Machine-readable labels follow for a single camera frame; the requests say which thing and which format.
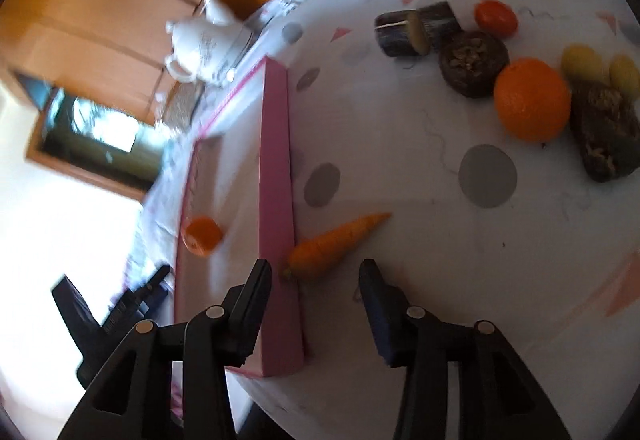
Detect red tomato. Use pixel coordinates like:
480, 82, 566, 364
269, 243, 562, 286
474, 0, 519, 39

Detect wooden framed picture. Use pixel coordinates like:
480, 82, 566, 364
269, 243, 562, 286
26, 69, 168, 195

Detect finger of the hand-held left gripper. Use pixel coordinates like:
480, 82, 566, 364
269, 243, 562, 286
51, 274, 108, 388
102, 264, 172, 338

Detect dark eggplant piece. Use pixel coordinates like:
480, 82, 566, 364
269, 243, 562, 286
375, 9, 431, 58
418, 0, 462, 50

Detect orange carrot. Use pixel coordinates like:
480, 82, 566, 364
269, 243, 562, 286
282, 212, 393, 281

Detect large orange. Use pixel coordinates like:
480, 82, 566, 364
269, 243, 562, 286
493, 58, 572, 143

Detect round brown fruit half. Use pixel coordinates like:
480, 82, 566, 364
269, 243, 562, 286
439, 30, 511, 99

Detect pink tray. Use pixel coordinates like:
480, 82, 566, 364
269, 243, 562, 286
172, 58, 307, 378

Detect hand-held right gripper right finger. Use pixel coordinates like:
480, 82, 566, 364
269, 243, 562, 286
359, 259, 572, 440

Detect printed white tablecloth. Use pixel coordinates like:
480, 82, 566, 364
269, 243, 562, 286
122, 0, 640, 440

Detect yellow round fruit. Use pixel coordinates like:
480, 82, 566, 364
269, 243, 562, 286
561, 44, 606, 82
609, 53, 640, 90

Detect small orange tangerine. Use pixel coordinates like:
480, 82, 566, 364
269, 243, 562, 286
183, 216, 224, 256

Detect dark brown loaf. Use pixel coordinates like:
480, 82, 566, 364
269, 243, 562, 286
570, 81, 640, 183

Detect white teapot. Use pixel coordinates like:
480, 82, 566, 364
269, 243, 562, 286
165, 0, 263, 86

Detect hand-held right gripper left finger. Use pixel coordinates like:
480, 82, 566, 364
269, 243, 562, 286
57, 259, 273, 440

